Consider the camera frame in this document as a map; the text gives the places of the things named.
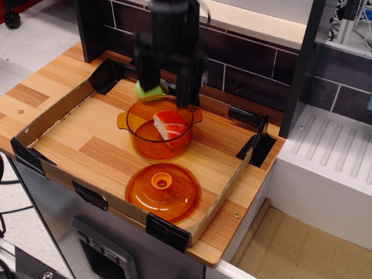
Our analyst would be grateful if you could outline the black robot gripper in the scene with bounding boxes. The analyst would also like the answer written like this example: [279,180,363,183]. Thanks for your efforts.
[134,1,206,108]

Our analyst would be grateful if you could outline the salmon nigiri sushi toy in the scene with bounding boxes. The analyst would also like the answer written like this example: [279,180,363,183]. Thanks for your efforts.
[153,109,191,149]

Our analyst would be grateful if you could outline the orange transparent pot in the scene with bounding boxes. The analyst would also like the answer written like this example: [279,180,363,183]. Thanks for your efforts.
[117,95,203,160]

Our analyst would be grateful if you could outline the cardboard fence with black tape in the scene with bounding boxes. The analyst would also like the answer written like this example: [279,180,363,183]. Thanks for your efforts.
[10,59,274,251]

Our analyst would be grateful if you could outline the orange transparent pot lid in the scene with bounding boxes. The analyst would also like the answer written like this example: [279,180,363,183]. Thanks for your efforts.
[125,163,201,224]

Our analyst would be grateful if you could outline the green toy pear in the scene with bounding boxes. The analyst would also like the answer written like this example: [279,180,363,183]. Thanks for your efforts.
[134,80,165,99]

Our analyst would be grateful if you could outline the black caster wheel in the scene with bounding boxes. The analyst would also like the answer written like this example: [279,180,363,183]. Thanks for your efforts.
[3,10,21,29]

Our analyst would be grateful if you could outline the silver toy oven front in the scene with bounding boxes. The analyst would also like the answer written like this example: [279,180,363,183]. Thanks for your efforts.
[8,158,205,278]

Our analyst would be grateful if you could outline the white toy sink drainboard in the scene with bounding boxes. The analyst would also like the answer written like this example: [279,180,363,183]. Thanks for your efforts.
[268,106,371,249]

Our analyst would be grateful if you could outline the dark vertical post left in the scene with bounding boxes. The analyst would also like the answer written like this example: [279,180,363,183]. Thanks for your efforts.
[73,0,113,63]

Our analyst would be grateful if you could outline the dark vertical post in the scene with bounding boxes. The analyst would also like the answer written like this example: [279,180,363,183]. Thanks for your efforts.
[73,0,113,63]
[279,0,337,138]

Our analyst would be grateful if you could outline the dark vertical post right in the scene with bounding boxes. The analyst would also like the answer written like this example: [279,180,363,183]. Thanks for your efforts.
[279,0,337,138]

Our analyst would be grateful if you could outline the grey metal equipment frame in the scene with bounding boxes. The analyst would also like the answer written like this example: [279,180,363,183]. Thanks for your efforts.
[325,1,371,58]

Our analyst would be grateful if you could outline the black floor cables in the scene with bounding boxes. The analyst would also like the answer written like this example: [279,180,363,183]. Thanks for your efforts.
[0,153,34,279]

